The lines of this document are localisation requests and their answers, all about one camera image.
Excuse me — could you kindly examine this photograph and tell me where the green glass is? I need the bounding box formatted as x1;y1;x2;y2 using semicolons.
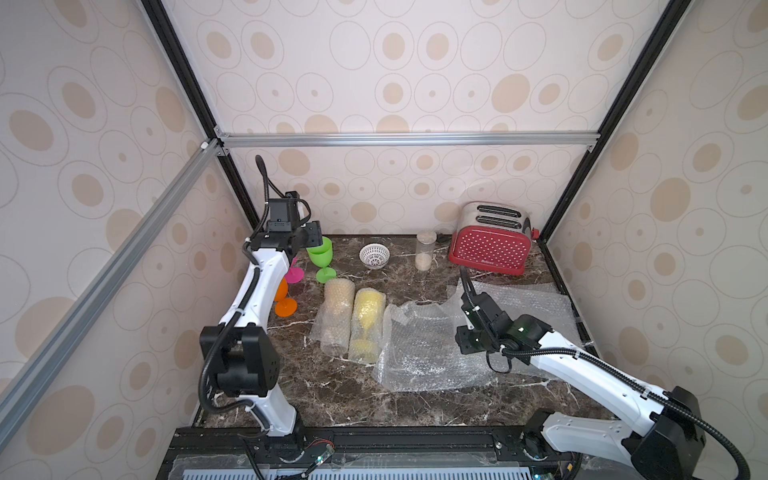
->
306;236;337;284

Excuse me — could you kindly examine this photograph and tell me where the pink plastic wine glass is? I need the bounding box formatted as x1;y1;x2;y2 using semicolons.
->
284;258;305;285

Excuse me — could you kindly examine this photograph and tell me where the clear bubble wrap sheet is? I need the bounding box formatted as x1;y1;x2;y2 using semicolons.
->
372;301;495;392
442;282;583;380

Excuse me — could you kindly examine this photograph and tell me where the orange glass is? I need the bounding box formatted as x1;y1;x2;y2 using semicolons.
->
274;278;298;318

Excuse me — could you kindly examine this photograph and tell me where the beige glass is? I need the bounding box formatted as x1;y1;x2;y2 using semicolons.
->
310;278;355;357

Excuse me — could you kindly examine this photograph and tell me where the yellow glass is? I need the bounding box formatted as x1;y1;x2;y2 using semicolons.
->
348;288;386;364

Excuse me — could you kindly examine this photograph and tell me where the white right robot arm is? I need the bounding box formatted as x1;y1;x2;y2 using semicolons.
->
455;279;751;479

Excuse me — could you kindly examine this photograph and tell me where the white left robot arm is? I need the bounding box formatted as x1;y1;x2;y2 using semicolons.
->
198;191;322;437

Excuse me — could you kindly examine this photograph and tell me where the white perforated strainer bowl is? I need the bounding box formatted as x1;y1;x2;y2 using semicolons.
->
359;243;390;270

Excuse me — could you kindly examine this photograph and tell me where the red polka dot toaster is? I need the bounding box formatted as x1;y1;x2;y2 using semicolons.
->
448;201;539;276

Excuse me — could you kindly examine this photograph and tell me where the clear jar with powder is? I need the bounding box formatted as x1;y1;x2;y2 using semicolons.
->
414;231;437;272

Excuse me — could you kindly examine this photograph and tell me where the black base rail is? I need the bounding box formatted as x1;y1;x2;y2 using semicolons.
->
157;426;583;479

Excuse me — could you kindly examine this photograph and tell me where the horizontal aluminium frame bar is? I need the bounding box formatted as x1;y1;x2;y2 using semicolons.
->
221;131;600;149

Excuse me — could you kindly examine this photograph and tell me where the left diagonal aluminium frame bar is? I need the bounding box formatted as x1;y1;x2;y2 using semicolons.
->
1;138;223;448

